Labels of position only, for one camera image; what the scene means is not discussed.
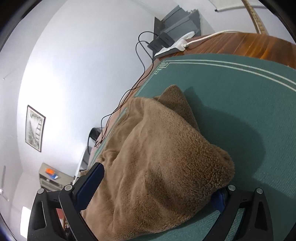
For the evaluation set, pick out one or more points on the black power adapter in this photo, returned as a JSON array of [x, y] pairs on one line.
[[166, 40], [155, 45]]

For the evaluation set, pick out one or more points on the green table mat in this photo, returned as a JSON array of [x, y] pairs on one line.
[[246, 106]]

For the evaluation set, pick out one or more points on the grey storage cabinet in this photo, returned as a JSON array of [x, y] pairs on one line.
[[52, 179]]

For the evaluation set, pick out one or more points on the wooden ruler stick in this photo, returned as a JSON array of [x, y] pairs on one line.
[[257, 22]]

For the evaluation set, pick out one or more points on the framed landscape picture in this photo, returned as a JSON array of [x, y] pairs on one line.
[[34, 128]]

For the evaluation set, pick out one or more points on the brown fleece garment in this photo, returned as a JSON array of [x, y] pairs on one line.
[[159, 170]]

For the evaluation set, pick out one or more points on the white power strip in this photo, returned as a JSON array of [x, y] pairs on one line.
[[178, 46]]

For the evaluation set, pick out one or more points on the white plate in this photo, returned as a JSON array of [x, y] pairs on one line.
[[188, 35]]

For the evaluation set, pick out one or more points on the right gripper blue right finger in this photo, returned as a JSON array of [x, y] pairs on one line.
[[255, 223]]

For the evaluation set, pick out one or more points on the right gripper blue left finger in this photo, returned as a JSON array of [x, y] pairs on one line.
[[56, 215]]

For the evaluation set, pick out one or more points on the black metal chair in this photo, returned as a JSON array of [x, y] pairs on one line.
[[94, 134]]

